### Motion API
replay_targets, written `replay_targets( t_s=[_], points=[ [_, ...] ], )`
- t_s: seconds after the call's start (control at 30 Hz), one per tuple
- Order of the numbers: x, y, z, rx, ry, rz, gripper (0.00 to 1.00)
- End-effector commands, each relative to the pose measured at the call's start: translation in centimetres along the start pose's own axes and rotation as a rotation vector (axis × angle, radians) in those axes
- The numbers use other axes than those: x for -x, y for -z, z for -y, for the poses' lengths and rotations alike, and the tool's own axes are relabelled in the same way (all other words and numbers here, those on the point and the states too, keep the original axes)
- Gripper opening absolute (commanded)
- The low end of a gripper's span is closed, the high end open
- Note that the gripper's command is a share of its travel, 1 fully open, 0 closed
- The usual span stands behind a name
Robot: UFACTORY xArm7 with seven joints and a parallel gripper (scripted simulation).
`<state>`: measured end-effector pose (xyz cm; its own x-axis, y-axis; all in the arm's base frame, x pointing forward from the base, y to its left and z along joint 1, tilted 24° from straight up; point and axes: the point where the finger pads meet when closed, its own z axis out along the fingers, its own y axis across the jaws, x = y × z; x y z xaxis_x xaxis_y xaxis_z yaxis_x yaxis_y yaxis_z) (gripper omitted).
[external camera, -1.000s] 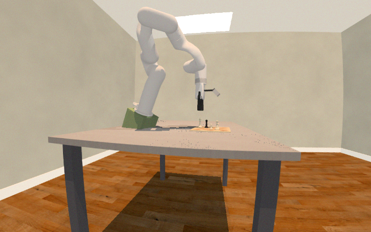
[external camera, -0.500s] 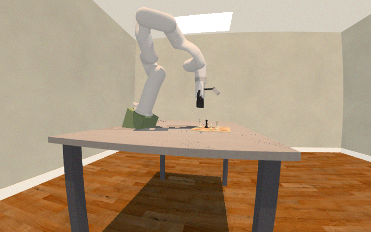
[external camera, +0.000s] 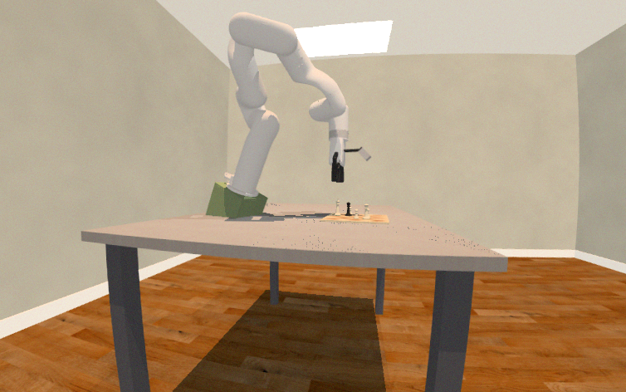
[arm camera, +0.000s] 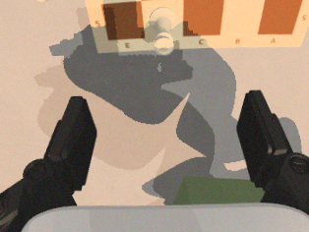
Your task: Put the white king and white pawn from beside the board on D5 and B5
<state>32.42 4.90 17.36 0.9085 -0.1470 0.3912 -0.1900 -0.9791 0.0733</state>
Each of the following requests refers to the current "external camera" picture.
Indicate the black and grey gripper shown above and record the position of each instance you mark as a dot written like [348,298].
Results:
[337,146]

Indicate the orange and cream chessboard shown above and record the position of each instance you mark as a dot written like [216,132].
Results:
[378,219]

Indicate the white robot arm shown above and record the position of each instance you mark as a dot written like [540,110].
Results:
[252,31]

